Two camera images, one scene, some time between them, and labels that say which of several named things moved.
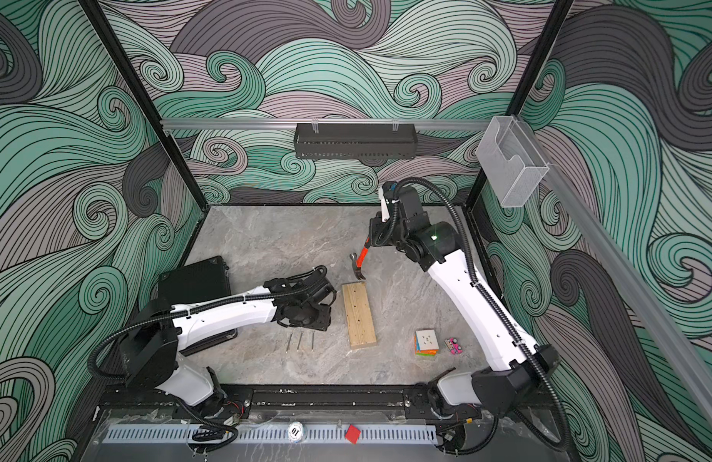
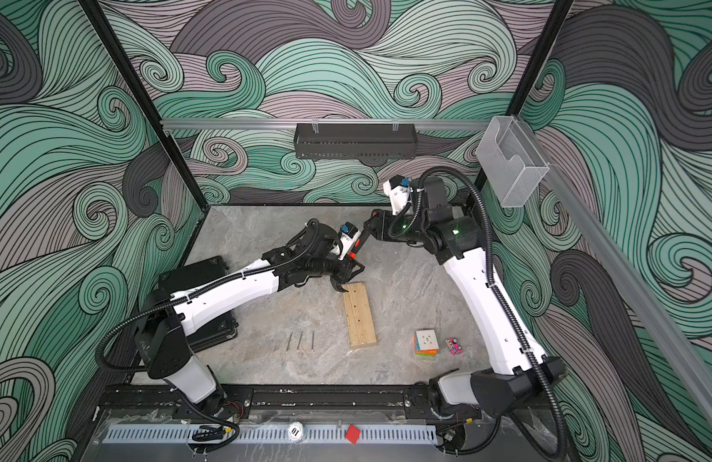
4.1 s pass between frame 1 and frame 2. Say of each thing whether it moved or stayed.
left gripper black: moved
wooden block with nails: stayed
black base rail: stayed
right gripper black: stayed
